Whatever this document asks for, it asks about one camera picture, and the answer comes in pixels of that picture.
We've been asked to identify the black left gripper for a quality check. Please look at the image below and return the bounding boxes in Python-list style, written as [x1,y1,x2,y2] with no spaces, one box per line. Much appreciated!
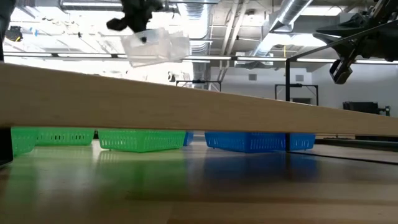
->
[106,0,165,34]

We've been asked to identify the large black metal frame stand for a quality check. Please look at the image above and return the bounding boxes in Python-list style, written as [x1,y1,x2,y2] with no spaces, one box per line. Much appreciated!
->
[274,83,320,106]

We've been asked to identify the wooden shelf with black frame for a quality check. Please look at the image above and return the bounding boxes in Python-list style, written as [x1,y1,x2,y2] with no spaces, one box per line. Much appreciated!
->
[0,20,398,166]

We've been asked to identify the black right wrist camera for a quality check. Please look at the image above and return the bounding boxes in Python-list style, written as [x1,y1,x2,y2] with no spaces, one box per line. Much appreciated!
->
[329,58,354,85]

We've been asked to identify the clear plastic bin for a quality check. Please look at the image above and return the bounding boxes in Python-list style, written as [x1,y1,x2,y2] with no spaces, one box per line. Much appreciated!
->
[120,27,191,68]

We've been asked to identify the green plastic slotted basket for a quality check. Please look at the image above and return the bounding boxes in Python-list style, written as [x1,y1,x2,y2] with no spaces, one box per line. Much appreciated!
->
[35,126,96,147]
[11,126,40,156]
[97,128,187,154]

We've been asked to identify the small black metal frame stand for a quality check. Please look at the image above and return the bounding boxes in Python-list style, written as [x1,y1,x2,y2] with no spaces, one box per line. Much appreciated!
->
[175,79,223,92]

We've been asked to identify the silver spiral ceiling duct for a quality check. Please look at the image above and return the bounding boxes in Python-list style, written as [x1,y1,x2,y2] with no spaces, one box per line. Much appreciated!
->
[248,0,314,60]

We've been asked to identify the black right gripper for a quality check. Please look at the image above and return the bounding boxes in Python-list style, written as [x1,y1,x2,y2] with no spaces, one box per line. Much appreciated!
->
[312,0,398,62]

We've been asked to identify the blue plastic slotted basket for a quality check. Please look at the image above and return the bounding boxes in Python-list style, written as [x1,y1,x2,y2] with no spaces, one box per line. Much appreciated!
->
[204,131,287,154]
[183,131,195,147]
[289,133,316,152]

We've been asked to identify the silver vertical duct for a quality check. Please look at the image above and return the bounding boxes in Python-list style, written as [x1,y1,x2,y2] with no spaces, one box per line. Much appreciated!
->
[178,0,213,91]

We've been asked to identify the black aluminium table frame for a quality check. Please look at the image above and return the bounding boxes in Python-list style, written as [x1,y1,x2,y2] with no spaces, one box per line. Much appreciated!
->
[314,138,398,152]

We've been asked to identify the black background equipment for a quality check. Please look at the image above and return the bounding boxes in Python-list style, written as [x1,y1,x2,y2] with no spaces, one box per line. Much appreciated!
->
[342,101,391,117]

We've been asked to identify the black ceiling device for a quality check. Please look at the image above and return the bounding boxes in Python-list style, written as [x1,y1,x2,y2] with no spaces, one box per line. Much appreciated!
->
[5,26,24,43]

